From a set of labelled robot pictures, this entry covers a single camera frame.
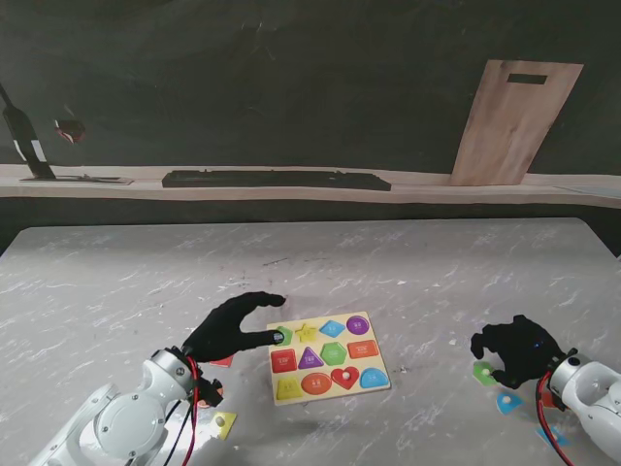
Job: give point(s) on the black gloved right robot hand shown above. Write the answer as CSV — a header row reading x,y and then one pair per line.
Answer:
x,y
526,349

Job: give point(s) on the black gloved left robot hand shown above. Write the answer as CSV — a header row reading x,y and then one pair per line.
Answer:
x,y
218,335

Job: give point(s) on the green hexagon puzzle piece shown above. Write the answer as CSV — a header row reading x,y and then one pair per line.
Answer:
x,y
484,374

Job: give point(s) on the yellow wooden shape puzzle board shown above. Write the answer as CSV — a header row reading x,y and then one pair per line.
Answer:
x,y
330,354

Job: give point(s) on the red heart puzzle piece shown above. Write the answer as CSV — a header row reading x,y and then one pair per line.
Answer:
x,y
345,377

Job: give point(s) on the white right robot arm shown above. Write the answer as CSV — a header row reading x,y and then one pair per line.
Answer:
x,y
597,388

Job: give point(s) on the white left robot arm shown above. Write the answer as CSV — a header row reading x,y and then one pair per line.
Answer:
x,y
126,417

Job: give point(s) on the red square puzzle piece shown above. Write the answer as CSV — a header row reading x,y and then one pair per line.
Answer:
x,y
224,361

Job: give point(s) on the orange rectangle puzzle piece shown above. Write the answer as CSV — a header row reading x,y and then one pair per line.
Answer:
x,y
547,399

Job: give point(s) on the blue semicircle puzzle piece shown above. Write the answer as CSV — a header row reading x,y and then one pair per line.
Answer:
x,y
509,403

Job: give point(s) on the yellow trapezoid puzzle piece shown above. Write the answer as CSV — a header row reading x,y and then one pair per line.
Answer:
x,y
223,423

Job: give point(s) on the blue diamond puzzle piece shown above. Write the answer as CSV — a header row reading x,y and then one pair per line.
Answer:
x,y
557,438

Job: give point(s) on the wooden cutting board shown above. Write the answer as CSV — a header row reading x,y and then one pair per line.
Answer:
x,y
514,126

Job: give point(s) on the long black tray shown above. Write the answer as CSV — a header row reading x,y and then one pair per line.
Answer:
x,y
276,179

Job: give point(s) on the light wooden shelf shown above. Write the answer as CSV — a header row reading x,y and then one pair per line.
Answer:
x,y
412,191

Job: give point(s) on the flat tray under bottle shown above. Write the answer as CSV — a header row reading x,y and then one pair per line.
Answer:
x,y
97,180

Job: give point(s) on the wine glass with red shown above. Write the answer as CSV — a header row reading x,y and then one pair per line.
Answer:
x,y
70,131

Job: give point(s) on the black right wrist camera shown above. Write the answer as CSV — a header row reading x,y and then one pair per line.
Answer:
x,y
555,400

